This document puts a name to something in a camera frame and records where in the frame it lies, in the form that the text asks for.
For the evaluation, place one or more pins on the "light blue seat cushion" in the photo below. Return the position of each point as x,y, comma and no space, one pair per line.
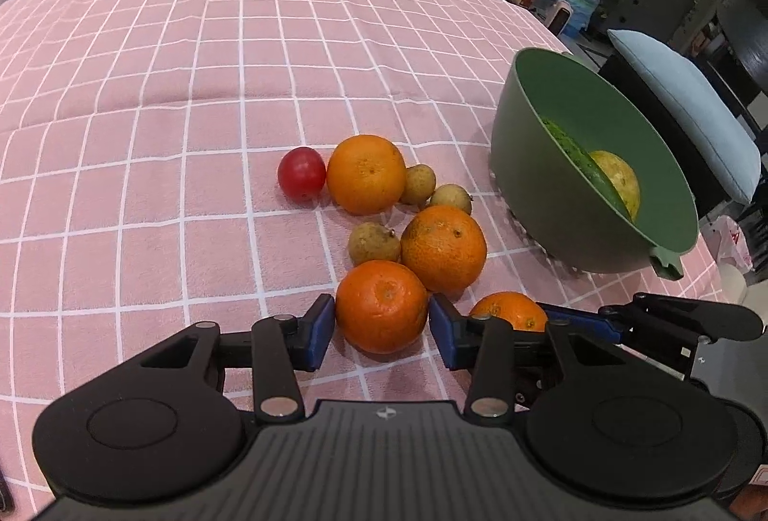
690,101

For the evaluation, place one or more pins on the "large water bottle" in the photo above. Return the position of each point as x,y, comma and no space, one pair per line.
579,5

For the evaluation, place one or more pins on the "green bowl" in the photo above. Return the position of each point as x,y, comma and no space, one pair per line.
516,149

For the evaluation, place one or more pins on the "pink checked tablecloth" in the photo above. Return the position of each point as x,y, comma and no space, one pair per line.
180,137

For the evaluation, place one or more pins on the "green cucumber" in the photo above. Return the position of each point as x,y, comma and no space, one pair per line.
576,155

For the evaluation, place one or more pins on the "red tomato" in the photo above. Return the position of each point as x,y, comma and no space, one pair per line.
301,173

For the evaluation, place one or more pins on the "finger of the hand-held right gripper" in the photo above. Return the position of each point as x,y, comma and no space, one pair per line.
591,324
690,317

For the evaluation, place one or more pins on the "orange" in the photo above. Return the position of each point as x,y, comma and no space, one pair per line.
510,311
366,173
381,308
444,248

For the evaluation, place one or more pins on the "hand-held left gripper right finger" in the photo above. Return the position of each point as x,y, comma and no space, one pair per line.
447,332

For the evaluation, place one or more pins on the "dark chair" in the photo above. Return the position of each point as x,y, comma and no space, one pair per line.
654,125

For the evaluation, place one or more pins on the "small brown longan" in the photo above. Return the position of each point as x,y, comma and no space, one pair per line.
373,245
418,185
451,198

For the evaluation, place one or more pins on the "white plastic bag red print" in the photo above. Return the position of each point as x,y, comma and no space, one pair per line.
729,245

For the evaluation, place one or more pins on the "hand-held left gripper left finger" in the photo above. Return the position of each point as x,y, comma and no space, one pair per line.
318,332

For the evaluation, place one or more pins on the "yellow-green pear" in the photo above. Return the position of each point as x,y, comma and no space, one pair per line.
621,182

